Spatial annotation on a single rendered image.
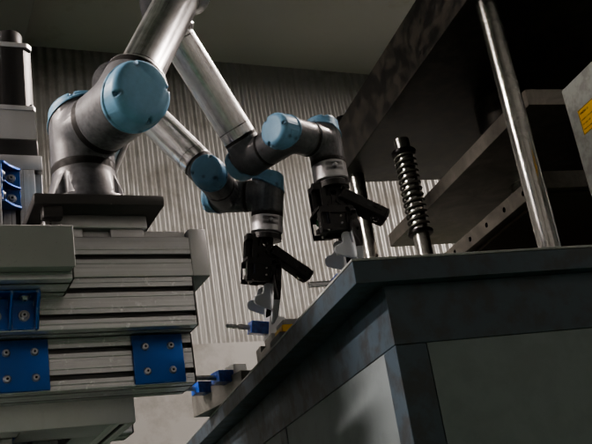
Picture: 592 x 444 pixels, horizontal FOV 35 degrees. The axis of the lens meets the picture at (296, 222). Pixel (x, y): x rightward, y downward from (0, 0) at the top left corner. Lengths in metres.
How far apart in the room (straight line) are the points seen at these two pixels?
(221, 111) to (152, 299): 0.55
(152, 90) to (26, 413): 0.59
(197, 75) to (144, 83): 0.38
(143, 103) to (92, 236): 0.25
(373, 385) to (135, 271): 0.46
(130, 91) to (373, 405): 0.66
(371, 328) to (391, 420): 0.14
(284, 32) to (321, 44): 0.30
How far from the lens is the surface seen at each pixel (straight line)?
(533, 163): 2.52
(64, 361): 1.62
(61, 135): 1.75
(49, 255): 1.49
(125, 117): 1.64
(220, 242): 5.25
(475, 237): 2.90
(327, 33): 5.71
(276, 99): 5.81
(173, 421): 4.87
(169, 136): 2.18
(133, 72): 1.66
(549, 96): 2.73
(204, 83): 2.03
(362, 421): 1.53
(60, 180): 1.72
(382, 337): 1.41
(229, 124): 2.03
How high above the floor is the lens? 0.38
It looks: 21 degrees up
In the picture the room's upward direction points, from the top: 9 degrees counter-clockwise
